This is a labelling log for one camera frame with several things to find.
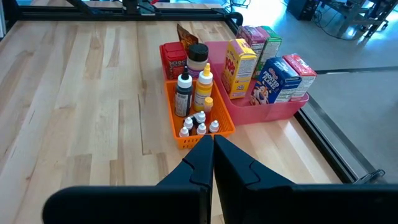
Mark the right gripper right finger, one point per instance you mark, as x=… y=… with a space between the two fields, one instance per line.
x=236 y=177

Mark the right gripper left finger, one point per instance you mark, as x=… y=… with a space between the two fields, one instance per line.
x=196 y=174

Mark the small brown dropper bottle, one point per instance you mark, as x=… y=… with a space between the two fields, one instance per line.
x=183 y=132

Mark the small white-capped dropper bottle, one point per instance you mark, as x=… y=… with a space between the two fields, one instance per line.
x=201 y=129

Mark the small black dropper bottle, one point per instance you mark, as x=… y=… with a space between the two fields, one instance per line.
x=214 y=126

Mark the small dark dropper bottle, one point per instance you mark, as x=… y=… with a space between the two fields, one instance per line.
x=188 y=123

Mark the large black dropper bottle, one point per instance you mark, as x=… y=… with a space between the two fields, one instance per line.
x=183 y=96

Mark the yellow squeeze bottle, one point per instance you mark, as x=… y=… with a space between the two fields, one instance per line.
x=202 y=90

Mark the blue Frosted Flakes box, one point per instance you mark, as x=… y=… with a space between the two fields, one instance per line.
x=273 y=82

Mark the yellow Corn Pops box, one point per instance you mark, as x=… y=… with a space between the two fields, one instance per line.
x=236 y=68

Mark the red-lidded patterned can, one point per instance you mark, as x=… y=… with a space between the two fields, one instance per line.
x=174 y=62

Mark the black-lidded spice jar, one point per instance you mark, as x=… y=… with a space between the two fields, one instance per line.
x=198 y=54

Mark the red Froot Loops box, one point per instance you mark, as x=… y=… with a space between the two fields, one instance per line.
x=303 y=71

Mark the green cereal box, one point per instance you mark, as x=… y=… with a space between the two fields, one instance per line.
x=272 y=46

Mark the orange taco seasoning bag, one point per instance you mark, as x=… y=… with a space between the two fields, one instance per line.
x=186 y=39

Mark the orange slotted plastic basket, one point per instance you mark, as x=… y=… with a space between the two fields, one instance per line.
x=224 y=121

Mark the pink plastic tray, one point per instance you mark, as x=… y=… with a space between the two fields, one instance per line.
x=264 y=113

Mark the black floor-standing box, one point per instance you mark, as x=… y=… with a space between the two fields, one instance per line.
x=300 y=8

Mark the black aluminium table frame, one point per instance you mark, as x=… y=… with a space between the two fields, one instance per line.
x=93 y=14

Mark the grey metal cart frame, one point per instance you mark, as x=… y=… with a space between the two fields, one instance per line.
x=354 y=15

